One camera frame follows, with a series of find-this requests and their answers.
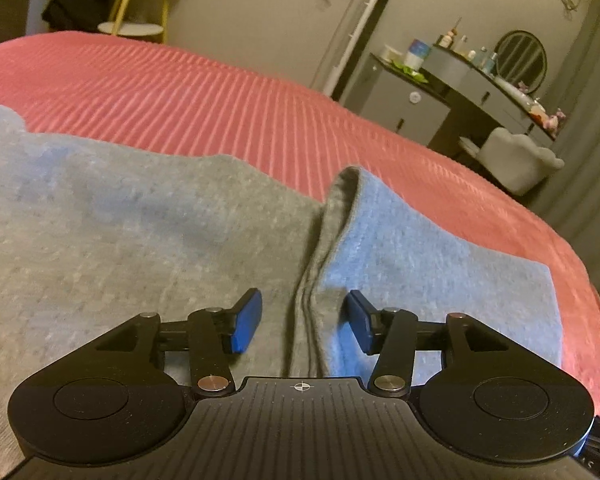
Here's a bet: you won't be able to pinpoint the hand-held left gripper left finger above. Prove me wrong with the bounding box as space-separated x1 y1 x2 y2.
94 287 264 397

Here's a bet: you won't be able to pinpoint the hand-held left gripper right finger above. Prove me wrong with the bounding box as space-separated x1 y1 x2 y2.
345 289 513 397

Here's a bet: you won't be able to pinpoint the grey-blue sweat pants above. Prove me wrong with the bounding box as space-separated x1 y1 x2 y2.
0 104 567 466

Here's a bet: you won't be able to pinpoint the grey cabinet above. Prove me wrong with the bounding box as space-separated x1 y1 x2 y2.
341 52 454 147

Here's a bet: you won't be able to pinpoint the white shell-shaped chair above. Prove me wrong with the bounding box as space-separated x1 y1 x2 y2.
457 127 565 197

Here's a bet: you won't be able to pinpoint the pink ribbed bed blanket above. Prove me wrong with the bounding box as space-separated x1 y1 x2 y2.
0 30 600 403

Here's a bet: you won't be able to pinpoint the green leaf-shaped tray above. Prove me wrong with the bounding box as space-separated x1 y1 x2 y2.
391 61 429 84

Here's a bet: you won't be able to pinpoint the grey vanity desk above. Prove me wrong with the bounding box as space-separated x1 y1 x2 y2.
420 44 557 162

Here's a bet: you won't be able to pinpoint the blue and white container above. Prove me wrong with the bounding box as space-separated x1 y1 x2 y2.
404 38 432 71

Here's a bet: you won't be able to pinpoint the grey curtain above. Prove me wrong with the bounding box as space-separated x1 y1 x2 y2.
524 0 600 311

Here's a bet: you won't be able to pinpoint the pink plush toy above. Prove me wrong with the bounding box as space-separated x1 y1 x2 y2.
539 107 567 135

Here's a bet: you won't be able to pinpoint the white upright pole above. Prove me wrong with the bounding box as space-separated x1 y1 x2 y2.
322 0 399 102

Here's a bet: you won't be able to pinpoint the round vanity mirror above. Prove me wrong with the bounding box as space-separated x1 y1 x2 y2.
493 30 549 95

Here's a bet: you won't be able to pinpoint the yellow side table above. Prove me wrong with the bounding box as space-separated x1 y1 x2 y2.
97 0 185 44

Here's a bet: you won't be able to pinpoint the black bag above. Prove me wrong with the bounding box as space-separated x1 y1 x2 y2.
41 0 119 34

